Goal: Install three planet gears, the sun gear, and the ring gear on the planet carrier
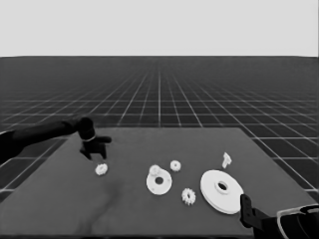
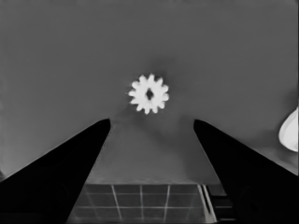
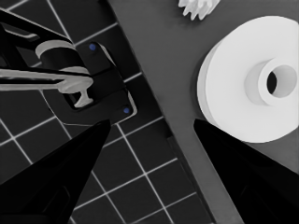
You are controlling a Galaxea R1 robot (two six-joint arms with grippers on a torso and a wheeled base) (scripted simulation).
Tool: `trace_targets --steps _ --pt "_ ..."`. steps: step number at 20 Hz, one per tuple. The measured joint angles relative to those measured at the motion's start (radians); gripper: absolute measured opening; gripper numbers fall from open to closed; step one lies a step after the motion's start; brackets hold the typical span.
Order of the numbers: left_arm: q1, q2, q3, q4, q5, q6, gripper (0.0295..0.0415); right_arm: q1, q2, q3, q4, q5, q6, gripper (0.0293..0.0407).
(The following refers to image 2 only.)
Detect small white toothed gear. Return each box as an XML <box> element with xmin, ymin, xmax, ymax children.
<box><xmin>127</xmin><ymin>73</ymin><xmax>171</xmax><ymax>116</ymax></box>

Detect white round carrier with pins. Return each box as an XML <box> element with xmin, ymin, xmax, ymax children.
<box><xmin>278</xmin><ymin>106</ymin><xmax>299</xmax><ymax>153</ymax></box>

